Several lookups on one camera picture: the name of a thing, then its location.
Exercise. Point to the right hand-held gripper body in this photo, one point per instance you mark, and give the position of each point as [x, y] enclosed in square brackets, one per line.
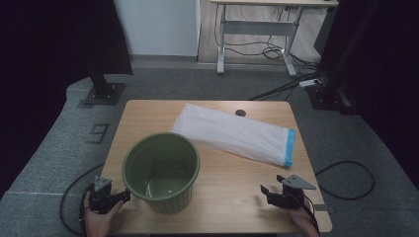
[290, 197]

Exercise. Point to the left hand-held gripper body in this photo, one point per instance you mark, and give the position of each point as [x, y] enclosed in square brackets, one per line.
[100, 199]

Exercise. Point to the green plastic trash bin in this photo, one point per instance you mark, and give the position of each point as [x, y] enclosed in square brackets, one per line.
[161, 171]

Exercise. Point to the person's right hand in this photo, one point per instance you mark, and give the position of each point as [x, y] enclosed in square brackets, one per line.
[303, 217]

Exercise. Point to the person's left hand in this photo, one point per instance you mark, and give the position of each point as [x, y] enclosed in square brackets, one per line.
[97, 223]

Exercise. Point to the grey tape strip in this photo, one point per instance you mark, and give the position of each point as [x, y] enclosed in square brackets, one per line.
[322, 207]

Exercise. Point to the dark round table grommet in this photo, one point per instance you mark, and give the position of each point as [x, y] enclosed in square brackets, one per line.
[240, 113]

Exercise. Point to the black slanted stand with base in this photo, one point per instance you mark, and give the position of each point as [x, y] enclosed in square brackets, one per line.
[329, 95]

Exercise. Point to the white power strip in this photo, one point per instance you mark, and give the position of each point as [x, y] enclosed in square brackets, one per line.
[309, 83]

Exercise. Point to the black stand with square base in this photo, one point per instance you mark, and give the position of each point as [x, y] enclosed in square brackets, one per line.
[103, 92]

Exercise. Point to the black curtain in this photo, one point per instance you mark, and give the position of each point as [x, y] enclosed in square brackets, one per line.
[388, 82]
[49, 65]

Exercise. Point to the white-legged wooden desk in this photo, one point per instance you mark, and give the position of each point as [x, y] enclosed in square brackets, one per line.
[257, 28]

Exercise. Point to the white panel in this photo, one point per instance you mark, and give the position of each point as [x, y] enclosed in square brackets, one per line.
[158, 26]

